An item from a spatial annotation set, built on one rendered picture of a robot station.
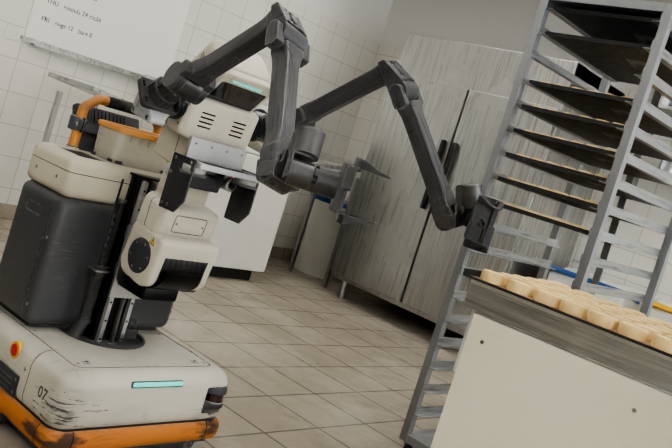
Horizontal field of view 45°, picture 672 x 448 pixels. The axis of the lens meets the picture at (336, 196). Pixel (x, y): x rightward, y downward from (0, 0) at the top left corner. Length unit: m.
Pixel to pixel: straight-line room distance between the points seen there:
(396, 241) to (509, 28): 2.07
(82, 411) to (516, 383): 1.26
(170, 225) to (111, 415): 0.56
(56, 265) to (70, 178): 0.26
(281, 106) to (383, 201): 4.17
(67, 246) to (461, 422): 1.37
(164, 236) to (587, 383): 1.31
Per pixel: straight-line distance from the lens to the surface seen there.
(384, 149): 6.00
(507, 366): 1.59
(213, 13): 6.19
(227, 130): 2.43
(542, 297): 1.55
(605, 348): 1.53
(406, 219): 5.78
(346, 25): 7.16
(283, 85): 1.82
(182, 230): 2.43
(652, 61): 2.81
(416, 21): 7.34
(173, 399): 2.56
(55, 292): 2.58
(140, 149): 2.64
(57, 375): 2.36
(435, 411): 3.18
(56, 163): 2.55
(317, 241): 6.76
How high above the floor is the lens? 1.06
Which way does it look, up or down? 3 degrees down
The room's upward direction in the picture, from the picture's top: 17 degrees clockwise
